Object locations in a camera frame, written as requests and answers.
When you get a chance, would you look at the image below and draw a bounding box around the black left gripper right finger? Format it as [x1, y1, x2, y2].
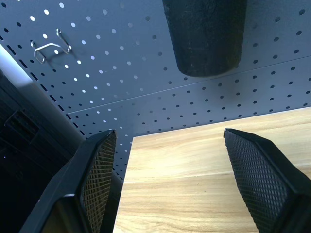
[223, 128, 311, 233]

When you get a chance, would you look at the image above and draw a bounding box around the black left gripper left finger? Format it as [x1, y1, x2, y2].
[18, 129, 117, 233]

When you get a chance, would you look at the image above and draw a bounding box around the dark grey pegboard panel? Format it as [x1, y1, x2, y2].
[0, 0, 311, 180]

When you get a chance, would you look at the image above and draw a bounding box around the black slotted equipment housing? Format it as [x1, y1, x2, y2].
[0, 67, 83, 233]

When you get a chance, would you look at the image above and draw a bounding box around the black cylindrical cup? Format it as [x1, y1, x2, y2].
[162, 0, 248, 78]

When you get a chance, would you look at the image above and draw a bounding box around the silver wire pegboard hook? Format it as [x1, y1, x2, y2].
[30, 28, 73, 64]

